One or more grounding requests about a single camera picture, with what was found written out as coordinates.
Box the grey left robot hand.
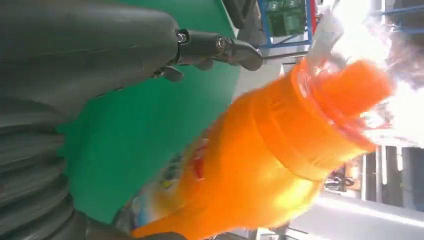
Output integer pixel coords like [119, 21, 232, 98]
[0, 0, 265, 122]

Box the orange drink bottle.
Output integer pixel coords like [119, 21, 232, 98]
[130, 58, 394, 240]

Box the green table mat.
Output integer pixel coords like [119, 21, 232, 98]
[56, 0, 242, 225]

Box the blue metal rack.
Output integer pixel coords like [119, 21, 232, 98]
[257, 0, 424, 50]

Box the white cabinet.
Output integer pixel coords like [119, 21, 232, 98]
[288, 192, 424, 240]

